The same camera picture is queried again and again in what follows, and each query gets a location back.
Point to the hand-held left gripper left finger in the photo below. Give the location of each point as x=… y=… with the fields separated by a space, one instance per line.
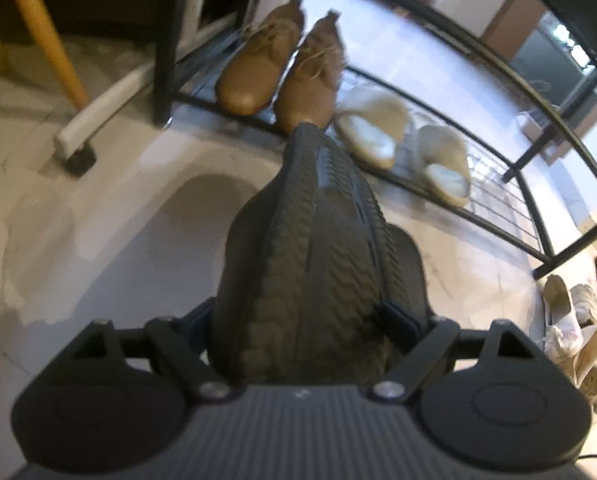
x=204 y=320

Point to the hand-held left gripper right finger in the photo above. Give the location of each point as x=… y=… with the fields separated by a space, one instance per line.
x=397 y=322

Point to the black rubber slipper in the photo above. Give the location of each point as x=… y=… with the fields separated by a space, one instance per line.
x=308 y=260

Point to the black metal shoe rack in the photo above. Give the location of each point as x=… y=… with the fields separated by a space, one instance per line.
x=498 y=172

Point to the beige open-toe slipper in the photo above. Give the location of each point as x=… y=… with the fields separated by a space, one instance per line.
x=373 y=132
x=446 y=165

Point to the white pointed shoe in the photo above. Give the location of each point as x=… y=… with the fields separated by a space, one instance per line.
x=563 y=320

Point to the beige-soled shoe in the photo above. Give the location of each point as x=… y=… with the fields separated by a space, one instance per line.
x=590 y=355

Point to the white ruffled shoe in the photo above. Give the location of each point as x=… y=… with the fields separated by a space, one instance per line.
x=595 y=310

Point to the black rubber foot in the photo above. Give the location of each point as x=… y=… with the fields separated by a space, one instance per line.
x=81 y=162

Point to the white pole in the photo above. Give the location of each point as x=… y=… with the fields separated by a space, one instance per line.
x=103 y=107

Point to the small box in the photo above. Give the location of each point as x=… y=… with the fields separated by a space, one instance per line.
x=535 y=125

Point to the brown leather lace-up shoe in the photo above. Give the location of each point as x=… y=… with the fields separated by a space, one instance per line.
x=253 y=75
x=311 y=90

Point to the beige background cabinet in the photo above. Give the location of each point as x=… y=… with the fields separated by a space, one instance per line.
x=528 y=35

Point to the yellow wooden chair leg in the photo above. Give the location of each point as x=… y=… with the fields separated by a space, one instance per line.
x=43 y=25

